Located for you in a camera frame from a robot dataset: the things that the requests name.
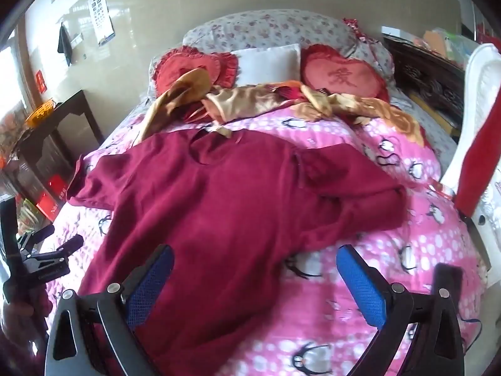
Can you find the white chair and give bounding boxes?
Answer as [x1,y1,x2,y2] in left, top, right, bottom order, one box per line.
[438,43,501,286]

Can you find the dark red shirt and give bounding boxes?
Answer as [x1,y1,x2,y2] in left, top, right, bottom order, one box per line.
[66,128,408,376]

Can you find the plain red heart pillow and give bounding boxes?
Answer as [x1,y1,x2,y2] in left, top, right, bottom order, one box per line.
[152,46,239,97]

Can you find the tan cardboard box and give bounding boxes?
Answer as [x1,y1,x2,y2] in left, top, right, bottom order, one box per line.
[425,29,447,55]

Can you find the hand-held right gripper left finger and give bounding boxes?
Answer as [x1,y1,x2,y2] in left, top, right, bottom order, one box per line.
[45,244,175,376]

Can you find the orange basket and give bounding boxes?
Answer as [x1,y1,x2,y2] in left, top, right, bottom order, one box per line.
[25,100,55,126]

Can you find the red box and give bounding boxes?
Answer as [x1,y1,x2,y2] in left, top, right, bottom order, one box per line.
[36,176,69,220]

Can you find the embroidered red heart pillow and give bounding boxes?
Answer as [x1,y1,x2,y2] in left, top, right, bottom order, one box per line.
[301,44,390,102]

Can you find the dark hanging cloth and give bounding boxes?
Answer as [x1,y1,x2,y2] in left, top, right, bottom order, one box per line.
[58,23,73,66]

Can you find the floral quilt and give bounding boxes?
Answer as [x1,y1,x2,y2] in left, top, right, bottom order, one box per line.
[148,10,396,98]

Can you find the person's left hand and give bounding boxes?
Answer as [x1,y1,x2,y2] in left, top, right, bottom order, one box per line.
[0,286,51,345]

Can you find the red cloth on chair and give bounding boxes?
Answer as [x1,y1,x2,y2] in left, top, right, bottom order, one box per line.
[454,115,501,218]

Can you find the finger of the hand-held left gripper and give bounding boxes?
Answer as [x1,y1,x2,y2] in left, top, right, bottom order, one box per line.
[18,225,55,252]
[29,235,85,267]

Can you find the pink penguin blanket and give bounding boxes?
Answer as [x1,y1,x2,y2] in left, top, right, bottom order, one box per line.
[39,104,490,376]

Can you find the dark wooden side table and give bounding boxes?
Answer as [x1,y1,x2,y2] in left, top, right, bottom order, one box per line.
[0,89,104,220]

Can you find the white pillow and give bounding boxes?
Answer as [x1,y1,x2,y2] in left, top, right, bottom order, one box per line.
[231,44,302,87]

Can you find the golden satin cloth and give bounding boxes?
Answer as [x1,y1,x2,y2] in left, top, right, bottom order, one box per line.
[137,68,425,145]

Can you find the black cable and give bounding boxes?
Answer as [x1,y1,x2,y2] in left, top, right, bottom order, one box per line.
[460,315,483,361]

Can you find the eye chart wall poster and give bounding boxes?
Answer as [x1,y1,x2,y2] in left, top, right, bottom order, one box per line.
[89,0,116,45]

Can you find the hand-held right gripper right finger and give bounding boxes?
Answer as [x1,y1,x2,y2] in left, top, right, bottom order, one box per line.
[337,245,464,376]

